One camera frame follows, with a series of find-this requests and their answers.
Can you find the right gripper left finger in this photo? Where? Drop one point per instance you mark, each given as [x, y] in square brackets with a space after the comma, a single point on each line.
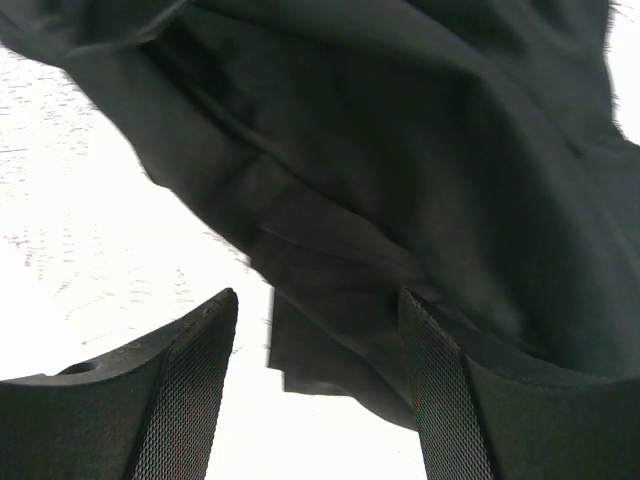
[146, 410]

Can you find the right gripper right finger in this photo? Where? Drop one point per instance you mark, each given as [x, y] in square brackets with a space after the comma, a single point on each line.
[487, 411]

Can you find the black t shirt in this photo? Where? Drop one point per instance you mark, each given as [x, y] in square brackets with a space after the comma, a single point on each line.
[352, 149]

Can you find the floral patterned table mat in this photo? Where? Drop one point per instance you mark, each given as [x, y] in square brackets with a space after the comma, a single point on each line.
[125, 257]

